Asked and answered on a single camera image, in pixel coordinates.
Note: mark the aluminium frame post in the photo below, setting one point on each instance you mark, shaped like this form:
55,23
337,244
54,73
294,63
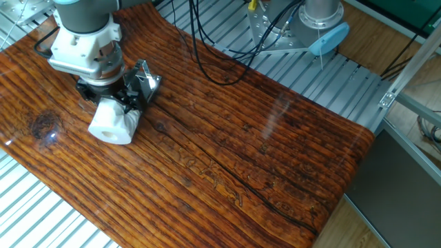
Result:
413,69

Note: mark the yellow connector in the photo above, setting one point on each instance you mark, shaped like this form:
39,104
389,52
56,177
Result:
252,5

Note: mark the white towel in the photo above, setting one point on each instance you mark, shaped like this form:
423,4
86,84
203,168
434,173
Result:
110,124

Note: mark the glossy wood-grain mat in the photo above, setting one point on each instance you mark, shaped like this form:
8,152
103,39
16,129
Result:
241,137

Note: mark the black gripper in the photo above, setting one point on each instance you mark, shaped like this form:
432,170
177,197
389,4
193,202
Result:
103,90

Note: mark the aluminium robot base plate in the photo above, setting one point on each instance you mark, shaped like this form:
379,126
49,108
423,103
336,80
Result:
260,24

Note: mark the aluminium plate with holes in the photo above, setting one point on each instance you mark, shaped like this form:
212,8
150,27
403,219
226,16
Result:
24,10

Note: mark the aluminium frame rail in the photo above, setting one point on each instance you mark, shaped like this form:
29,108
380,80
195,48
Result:
420,109
413,151

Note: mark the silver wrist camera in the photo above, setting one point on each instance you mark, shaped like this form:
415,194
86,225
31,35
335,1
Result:
76,70

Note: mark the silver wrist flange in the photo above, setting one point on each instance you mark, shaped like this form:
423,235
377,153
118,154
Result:
110,65

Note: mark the white printed wrist mount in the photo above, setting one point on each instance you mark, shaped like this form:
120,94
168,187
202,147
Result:
79,44

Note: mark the chrome toilet paper holder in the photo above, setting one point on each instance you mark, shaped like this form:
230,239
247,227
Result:
151,86

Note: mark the dark grey panel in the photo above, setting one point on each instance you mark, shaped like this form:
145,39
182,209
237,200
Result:
396,199

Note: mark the aluminium corner bracket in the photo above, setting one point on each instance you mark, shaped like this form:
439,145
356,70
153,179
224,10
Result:
387,100

